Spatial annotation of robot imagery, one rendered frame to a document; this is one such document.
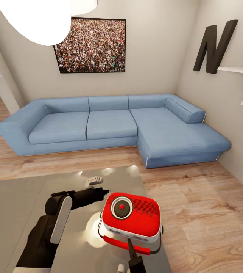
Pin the radio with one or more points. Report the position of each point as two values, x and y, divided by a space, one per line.
132 216

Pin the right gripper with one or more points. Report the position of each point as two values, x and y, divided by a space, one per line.
136 263

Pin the coffee table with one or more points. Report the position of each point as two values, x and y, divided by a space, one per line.
81 249

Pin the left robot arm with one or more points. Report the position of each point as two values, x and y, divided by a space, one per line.
44 238

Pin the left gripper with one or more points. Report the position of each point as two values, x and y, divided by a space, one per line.
93 195

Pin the picture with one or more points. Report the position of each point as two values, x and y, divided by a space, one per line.
93 45

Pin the decorative sign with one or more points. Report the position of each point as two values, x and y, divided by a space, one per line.
214 56

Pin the sofa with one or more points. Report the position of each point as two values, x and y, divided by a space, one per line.
166 129

